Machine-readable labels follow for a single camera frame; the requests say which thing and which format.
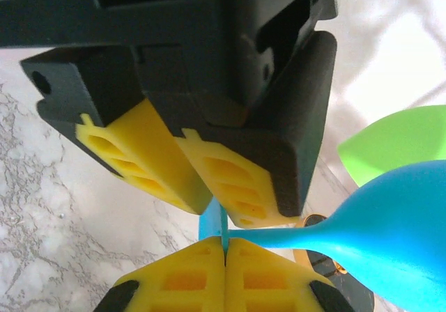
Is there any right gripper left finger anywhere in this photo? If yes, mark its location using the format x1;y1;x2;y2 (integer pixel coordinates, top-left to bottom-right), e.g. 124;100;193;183
92;235;224;312

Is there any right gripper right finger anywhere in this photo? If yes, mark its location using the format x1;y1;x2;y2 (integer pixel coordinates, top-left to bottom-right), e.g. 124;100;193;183
224;237;356;312

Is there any green wine glass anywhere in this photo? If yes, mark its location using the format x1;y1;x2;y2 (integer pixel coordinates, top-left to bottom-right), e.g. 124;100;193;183
337;104;446;188

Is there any blue wine glass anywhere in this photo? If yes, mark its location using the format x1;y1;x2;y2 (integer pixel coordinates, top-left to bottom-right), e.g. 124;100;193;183
197;159;446;312

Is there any gold wire wine glass rack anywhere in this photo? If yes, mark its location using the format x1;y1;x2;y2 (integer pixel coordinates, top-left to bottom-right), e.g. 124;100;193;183
293;212;376;312

